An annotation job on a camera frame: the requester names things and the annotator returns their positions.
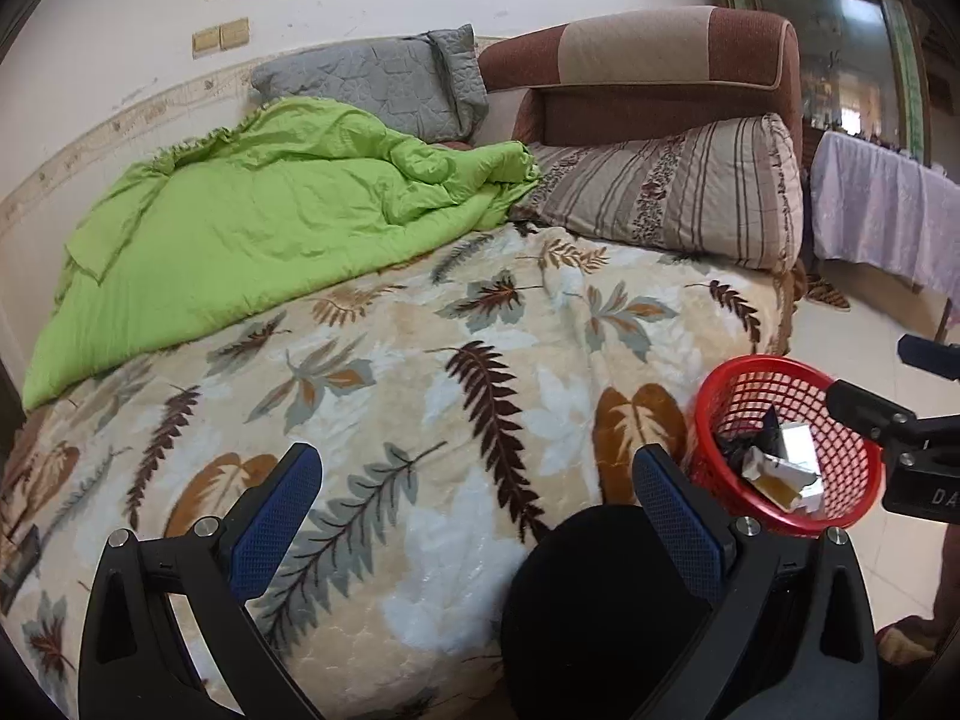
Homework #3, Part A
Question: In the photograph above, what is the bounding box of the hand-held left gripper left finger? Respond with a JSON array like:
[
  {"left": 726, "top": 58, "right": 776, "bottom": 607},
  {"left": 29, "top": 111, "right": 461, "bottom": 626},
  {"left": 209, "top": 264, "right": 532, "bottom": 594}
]
[{"left": 77, "top": 442, "right": 325, "bottom": 720}]

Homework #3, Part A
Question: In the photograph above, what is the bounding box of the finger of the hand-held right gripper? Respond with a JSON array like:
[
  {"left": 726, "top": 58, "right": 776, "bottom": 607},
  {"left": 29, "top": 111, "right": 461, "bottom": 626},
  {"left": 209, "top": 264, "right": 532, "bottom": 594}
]
[
  {"left": 825, "top": 380, "right": 960, "bottom": 466},
  {"left": 898, "top": 334, "right": 960, "bottom": 382}
]

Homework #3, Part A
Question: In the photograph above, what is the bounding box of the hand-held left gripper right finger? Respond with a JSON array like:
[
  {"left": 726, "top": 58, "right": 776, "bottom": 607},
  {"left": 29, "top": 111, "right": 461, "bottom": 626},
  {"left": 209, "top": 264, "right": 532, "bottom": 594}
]
[{"left": 632, "top": 444, "right": 882, "bottom": 720}]

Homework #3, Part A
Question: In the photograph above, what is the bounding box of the red mesh basket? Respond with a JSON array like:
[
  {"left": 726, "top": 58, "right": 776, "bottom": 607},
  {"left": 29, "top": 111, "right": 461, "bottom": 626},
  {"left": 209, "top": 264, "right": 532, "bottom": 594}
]
[{"left": 688, "top": 354, "right": 886, "bottom": 537}]

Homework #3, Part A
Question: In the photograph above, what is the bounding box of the white box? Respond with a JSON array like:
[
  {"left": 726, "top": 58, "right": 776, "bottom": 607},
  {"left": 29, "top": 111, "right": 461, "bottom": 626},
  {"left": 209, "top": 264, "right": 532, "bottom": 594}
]
[{"left": 776, "top": 424, "right": 815, "bottom": 466}]

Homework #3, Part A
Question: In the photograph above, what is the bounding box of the black plastic bag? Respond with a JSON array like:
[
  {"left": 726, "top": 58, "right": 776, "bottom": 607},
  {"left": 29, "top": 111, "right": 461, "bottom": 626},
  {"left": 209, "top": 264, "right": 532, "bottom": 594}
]
[{"left": 712, "top": 405, "right": 781, "bottom": 481}]

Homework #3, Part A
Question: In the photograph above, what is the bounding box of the orange cardboard box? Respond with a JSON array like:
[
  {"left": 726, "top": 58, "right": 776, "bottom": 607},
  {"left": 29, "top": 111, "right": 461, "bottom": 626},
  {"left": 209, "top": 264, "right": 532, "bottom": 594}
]
[{"left": 742, "top": 450, "right": 824, "bottom": 517}]

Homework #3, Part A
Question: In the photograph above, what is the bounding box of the person's black trouser leg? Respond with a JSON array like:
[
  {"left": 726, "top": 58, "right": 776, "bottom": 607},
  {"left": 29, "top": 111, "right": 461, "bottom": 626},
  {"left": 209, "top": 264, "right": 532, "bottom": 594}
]
[{"left": 501, "top": 506, "right": 721, "bottom": 720}]

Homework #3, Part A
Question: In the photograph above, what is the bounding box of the brown slipper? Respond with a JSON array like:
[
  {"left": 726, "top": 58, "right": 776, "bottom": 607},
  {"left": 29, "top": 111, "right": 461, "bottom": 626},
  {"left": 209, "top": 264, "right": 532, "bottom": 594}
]
[
  {"left": 804, "top": 274, "right": 852, "bottom": 312},
  {"left": 874, "top": 615, "right": 946, "bottom": 668}
]

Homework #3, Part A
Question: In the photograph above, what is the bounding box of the lilac tablecloth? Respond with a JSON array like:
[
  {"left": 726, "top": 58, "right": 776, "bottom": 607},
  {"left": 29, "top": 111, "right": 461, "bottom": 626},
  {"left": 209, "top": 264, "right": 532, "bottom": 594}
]
[{"left": 808, "top": 130, "right": 960, "bottom": 293}]

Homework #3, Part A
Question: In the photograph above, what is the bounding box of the leaf print blanket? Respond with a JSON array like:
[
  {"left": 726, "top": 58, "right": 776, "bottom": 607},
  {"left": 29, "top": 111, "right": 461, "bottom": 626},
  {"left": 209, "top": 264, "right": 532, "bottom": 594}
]
[{"left": 0, "top": 221, "right": 796, "bottom": 720}]

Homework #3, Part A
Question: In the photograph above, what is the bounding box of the dark flat device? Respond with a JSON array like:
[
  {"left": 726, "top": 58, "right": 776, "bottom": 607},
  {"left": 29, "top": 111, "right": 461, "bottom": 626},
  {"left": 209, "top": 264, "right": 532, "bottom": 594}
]
[{"left": 0, "top": 525, "right": 42, "bottom": 616}]

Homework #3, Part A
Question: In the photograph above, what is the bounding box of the green quilt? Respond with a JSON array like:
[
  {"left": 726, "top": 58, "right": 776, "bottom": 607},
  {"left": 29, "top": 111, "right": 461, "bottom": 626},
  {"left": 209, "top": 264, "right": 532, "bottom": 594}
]
[{"left": 22, "top": 97, "right": 542, "bottom": 413}]

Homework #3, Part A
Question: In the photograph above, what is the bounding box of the striped floral pillow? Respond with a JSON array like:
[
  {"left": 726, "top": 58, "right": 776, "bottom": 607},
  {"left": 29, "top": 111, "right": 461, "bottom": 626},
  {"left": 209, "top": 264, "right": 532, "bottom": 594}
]
[{"left": 517, "top": 112, "right": 805, "bottom": 275}]

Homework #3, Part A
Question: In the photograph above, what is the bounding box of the framed glass door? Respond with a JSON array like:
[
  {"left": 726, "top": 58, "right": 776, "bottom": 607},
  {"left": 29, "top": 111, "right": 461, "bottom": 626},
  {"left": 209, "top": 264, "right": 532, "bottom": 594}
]
[{"left": 709, "top": 0, "right": 935, "bottom": 166}]

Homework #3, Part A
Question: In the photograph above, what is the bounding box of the brown sofa headboard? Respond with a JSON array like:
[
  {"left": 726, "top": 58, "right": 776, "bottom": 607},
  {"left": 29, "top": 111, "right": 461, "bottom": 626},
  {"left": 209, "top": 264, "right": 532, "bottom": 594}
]
[{"left": 476, "top": 6, "right": 803, "bottom": 151}]

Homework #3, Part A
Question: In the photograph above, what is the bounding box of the grey quilted pillow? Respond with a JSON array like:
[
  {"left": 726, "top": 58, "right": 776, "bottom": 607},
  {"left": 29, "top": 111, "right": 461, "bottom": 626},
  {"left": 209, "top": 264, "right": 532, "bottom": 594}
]
[{"left": 250, "top": 24, "right": 490, "bottom": 143}]

